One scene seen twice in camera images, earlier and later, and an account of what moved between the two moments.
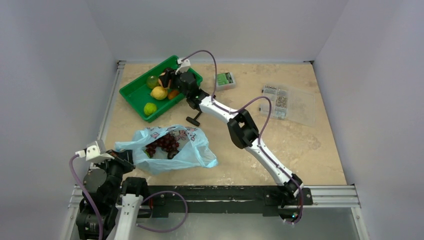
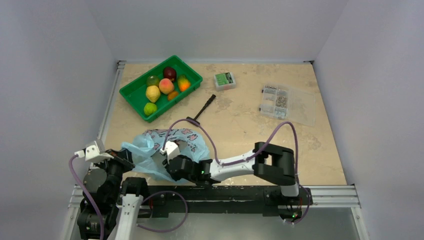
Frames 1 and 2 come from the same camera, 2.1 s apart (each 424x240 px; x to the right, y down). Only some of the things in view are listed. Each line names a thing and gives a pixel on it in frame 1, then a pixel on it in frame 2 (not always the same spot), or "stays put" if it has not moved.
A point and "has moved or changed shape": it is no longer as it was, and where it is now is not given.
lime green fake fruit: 149,108 stays put
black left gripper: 124,158 stays put
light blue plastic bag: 193,148 has moved or changed shape
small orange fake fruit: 172,94 stays put
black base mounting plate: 162,200 stays put
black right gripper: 173,78 -> 171,164
